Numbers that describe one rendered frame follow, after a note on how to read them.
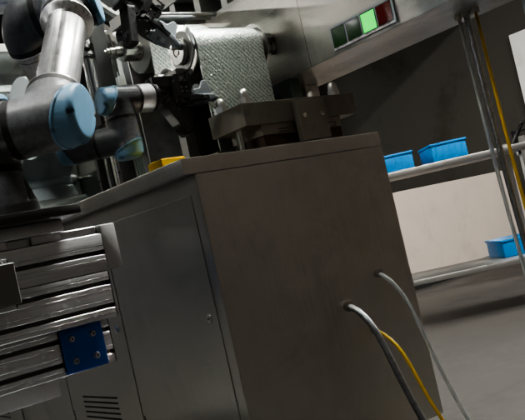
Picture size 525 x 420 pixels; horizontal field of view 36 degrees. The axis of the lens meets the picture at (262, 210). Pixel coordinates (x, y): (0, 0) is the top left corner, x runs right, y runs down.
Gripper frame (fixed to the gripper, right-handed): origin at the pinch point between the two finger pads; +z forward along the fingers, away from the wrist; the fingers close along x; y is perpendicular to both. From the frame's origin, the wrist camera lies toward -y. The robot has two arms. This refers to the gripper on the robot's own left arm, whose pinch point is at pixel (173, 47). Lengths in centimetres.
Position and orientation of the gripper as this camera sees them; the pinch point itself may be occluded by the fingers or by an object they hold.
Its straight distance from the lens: 235.0
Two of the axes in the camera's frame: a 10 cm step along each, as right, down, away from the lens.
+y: 3.3, -8.5, 4.2
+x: -5.8, 1.6, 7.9
